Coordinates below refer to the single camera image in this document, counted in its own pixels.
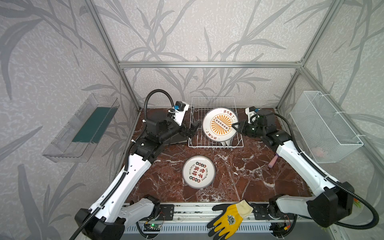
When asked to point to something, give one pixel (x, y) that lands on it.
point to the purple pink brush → (271, 163)
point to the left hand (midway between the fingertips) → (194, 113)
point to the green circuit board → (152, 227)
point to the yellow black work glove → (226, 226)
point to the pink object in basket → (317, 151)
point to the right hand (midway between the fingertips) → (232, 120)
